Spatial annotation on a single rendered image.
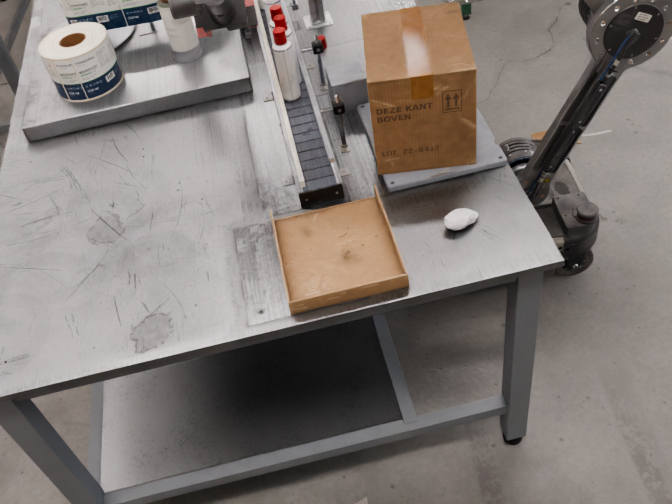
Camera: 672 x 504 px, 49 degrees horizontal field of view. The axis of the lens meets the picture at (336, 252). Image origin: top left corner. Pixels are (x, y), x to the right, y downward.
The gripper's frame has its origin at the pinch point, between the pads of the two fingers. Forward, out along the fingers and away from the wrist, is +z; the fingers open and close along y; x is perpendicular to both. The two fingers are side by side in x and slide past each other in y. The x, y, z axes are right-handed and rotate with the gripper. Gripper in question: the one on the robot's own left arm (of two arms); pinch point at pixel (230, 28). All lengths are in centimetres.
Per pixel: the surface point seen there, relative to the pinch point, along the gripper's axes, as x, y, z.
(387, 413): 101, -19, 41
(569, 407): 113, -74, 61
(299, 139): 25.4, -10.4, 17.5
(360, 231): 54, -21, 1
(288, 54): 2.6, -11.7, 17.6
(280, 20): -6.7, -11.3, 17.4
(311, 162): 33.2, -12.5, 11.1
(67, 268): 49, 49, 4
